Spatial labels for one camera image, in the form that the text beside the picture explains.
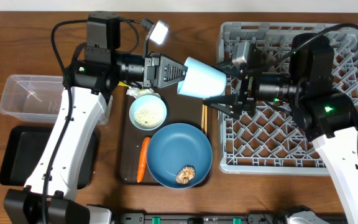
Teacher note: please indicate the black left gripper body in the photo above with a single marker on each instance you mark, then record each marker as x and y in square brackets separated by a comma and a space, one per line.
[150, 71]

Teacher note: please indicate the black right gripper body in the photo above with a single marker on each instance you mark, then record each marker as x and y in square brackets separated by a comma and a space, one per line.
[248, 91]

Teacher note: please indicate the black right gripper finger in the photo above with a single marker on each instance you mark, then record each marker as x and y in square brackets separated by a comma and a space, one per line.
[227, 67]
[227, 104]

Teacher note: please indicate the white tissue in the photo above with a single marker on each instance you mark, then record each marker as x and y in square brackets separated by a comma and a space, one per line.
[137, 93]

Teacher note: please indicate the light blue plastic cup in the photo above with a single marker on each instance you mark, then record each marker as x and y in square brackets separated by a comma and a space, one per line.
[201, 80]

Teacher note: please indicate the light blue small bowl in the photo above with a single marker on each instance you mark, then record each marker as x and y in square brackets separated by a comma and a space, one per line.
[147, 101]

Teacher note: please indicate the white rice pile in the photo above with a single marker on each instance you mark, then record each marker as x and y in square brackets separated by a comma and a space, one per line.
[148, 118]

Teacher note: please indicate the yellow green foil wrapper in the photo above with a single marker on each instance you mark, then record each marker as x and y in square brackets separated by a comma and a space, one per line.
[123, 84]

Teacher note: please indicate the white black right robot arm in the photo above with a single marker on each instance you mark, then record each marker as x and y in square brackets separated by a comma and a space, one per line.
[328, 117]

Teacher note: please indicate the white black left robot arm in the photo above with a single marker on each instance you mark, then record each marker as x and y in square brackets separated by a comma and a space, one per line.
[96, 68]

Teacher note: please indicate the grey dishwasher rack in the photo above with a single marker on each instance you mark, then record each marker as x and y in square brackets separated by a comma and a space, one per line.
[269, 142]

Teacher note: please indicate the wooden chopstick right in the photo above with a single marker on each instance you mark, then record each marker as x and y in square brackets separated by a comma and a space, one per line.
[205, 126]

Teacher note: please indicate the wooden chopstick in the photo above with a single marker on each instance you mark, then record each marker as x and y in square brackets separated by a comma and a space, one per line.
[205, 126]
[202, 118]

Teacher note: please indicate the wooden chopstick left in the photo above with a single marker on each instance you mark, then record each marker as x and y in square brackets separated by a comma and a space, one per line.
[202, 118]

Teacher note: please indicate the dark brown serving tray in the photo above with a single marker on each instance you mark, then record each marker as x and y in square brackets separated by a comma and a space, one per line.
[180, 109]

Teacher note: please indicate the dark blue plate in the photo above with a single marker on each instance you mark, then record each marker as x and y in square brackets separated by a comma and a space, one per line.
[175, 147]

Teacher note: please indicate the orange carrot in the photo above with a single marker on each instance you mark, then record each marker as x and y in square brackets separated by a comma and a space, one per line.
[142, 164]

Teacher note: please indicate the brown mushroom piece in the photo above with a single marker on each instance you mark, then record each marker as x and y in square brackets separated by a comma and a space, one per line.
[185, 175]

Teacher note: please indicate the clear plastic bin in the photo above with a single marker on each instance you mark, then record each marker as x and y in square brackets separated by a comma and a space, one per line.
[43, 99]

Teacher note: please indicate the black plastic tray bin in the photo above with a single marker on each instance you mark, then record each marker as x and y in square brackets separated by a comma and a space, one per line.
[24, 149]

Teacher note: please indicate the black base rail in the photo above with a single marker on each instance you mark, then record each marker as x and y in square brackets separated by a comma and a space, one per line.
[300, 214]

